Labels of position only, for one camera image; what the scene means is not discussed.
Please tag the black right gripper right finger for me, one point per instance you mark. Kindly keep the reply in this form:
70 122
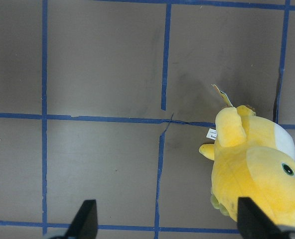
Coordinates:
253 223

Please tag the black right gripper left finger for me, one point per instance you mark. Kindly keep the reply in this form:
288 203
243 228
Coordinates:
85 223

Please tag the yellow plush toy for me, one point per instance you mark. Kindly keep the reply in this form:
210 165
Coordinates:
252 157

